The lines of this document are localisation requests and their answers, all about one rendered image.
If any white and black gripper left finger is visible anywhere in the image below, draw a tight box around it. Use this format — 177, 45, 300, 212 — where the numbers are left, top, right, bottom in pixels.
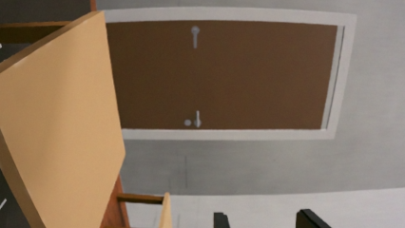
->
213, 212, 230, 228

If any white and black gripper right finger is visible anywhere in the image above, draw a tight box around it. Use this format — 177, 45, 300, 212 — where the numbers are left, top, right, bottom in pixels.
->
296, 209, 332, 228

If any dark brown flat mat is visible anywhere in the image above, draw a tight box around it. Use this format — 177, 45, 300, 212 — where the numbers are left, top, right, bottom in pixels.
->
0, 0, 91, 228

